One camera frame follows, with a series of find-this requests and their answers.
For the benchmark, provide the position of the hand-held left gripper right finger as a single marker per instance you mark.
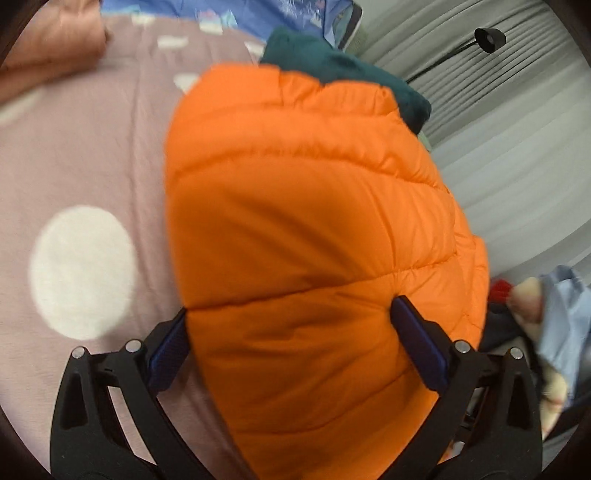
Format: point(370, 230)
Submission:
point(420, 341)

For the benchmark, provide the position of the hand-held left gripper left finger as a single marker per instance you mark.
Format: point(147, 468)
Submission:
point(168, 355)

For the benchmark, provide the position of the orange puffer jacket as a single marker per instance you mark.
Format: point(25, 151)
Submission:
point(300, 207)

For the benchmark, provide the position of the red cloth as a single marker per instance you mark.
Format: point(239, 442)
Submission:
point(501, 290)

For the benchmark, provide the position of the light blue cloth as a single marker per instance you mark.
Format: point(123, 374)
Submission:
point(568, 323)

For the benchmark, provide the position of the grey curtain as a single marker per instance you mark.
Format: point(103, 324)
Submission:
point(508, 161)

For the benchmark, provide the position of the pink dotted bedsheet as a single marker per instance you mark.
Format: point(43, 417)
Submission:
point(92, 161)

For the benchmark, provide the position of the dark green cloth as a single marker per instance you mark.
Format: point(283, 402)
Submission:
point(323, 60)

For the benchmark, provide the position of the black lamp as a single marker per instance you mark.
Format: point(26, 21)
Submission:
point(489, 39)

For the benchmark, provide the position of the peach garment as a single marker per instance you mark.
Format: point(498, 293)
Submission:
point(51, 41)

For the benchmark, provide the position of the blue printed blanket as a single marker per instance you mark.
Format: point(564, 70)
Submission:
point(258, 14)

